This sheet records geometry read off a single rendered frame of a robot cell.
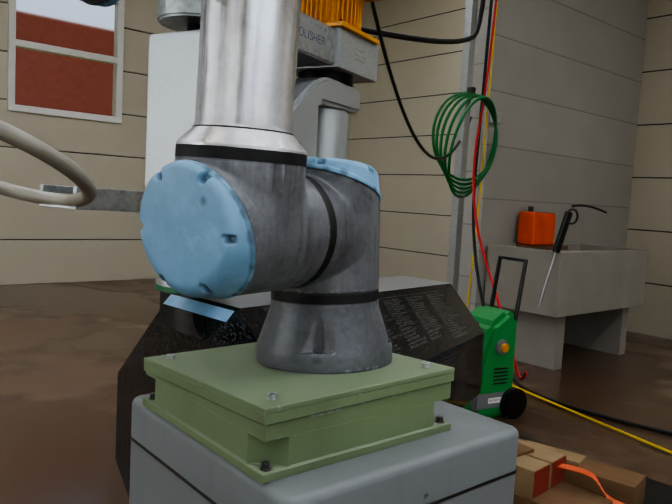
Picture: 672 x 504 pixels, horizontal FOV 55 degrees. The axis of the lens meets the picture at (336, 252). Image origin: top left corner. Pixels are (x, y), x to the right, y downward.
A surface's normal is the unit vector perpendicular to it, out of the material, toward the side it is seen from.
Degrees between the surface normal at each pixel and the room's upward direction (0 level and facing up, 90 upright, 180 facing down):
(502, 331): 90
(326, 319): 69
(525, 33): 90
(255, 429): 90
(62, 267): 90
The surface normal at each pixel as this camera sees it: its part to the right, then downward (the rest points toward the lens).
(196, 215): -0.58, 0.13
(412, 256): -0.77, 0.01
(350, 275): 0.44, 0.06
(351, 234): 0.82, 0.10
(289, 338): -0.44, -0.30
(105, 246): 0.64, 0.10
